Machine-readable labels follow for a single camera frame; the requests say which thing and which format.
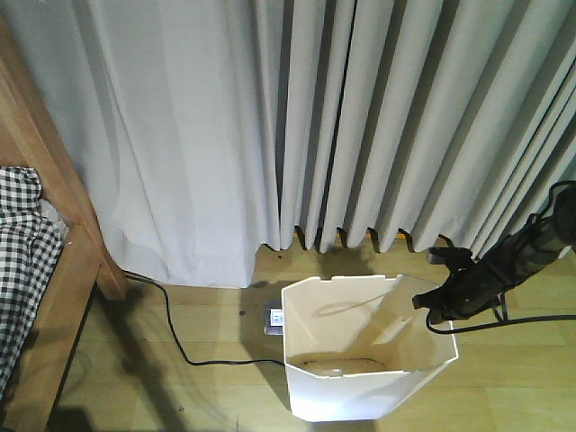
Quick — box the black power cord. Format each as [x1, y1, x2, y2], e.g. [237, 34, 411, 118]
[121, 269, 285, 367]

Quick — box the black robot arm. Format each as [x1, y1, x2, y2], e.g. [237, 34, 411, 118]
[412, 180, 575, 324]

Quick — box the white plastic trash bin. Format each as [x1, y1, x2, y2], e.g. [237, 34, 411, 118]
[282, 274, 459, 422]

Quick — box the white floor power socket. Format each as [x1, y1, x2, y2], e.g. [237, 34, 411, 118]
[264, 308, 284, 336]

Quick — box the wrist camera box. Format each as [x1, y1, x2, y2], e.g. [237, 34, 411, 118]
[427, 247, 474, 272]

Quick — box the wooden bed frame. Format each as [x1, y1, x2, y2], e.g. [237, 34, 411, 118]
[1, 22, 127, 431]

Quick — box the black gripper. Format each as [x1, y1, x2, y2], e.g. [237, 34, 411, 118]
[412, 263, 507, 320]

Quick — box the grey curtain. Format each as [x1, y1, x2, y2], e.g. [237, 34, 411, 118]
[1, 1, 575, 287]

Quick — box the black white checkered bedsheet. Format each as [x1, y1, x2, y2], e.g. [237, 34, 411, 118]
[1, 166, 62, 391]

